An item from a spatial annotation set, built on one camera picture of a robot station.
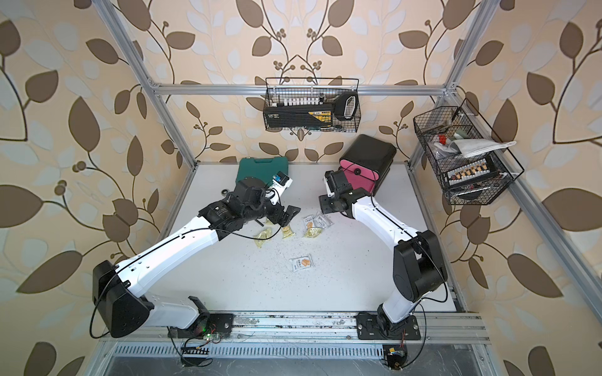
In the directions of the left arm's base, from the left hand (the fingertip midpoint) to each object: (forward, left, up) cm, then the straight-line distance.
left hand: (291, 201), depth 74 cm
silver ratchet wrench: (+24, +35, -26) cm, 50 cm away
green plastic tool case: (+37, +17, -24) cm, 47 cm away
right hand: (+9, -13, -13) cm, 21 cm away
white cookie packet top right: (+8, -11, -25) cm, 28 cm away
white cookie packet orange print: (+7, -6, -24) cm, 26 cm away
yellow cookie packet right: (+2, -7, -24) cm, 25 cm away
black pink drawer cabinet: (+28, -30, -9) cm, 42 cm away
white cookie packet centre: (-11, -2, -25) cm, 27 cm away
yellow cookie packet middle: (+3, +3, -26) cm, 26 cm away
